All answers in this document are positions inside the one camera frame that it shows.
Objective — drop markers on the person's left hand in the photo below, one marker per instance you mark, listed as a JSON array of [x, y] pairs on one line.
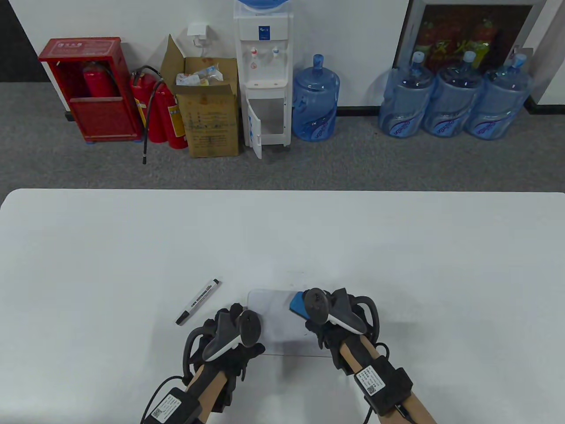
[[240, 357]]

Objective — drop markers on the person's right hand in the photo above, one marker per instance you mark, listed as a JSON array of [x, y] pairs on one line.
[[340, 342]]

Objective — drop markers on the blue whiteboard eraser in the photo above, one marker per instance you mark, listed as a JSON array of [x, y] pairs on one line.
[[298, 305]]

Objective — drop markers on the small white whiteboard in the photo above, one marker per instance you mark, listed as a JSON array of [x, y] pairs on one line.
[[282, 318]]

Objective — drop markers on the black and white marker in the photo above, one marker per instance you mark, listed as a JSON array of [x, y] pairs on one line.
[[198, 301]]

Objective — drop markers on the person's left forearm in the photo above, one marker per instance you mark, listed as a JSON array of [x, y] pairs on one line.
[[207, 388]]

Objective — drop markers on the person's right forearm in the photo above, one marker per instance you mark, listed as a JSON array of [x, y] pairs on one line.
[[362, 357]]

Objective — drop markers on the black and white controller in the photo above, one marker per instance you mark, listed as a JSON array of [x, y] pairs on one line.
[[340, 311], [229, 335]]

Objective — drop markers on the black labelled wrist box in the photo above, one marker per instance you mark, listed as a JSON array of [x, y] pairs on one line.
[[384, 386], [174, 406]]

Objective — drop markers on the open cardboard box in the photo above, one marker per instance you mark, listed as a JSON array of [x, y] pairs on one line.
[[212, 123]]

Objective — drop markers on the blue water jug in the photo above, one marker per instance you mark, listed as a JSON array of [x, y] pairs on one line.
[[406, 106], [452, 106], [315, 106], [496, 110]]

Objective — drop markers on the red fire extinguisher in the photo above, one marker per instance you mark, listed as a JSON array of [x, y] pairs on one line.
[[174, 119], [148, 101], [99, 84]]

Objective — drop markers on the red fire extinguisher cabinet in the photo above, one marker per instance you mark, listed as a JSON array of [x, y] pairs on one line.
[[101, 119]]

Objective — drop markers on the plastic wrappers trash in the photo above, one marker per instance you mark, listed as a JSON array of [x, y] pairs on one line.
[[198, 77]]

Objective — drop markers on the white water dispenser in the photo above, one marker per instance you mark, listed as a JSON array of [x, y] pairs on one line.
[[265, 57]]

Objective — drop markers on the framed glass poster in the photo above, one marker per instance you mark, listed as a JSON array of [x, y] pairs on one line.
[[450, 31]]

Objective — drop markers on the blue dispenser water bottle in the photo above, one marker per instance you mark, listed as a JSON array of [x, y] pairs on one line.
[[262, 4]]

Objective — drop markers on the black door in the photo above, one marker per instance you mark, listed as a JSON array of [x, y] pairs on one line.
[[17, 44]]

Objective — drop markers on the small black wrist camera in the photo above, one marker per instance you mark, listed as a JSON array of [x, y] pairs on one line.
[[225, 397]]

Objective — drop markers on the white wall socket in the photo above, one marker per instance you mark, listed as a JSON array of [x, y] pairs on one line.
[[197, 32]]

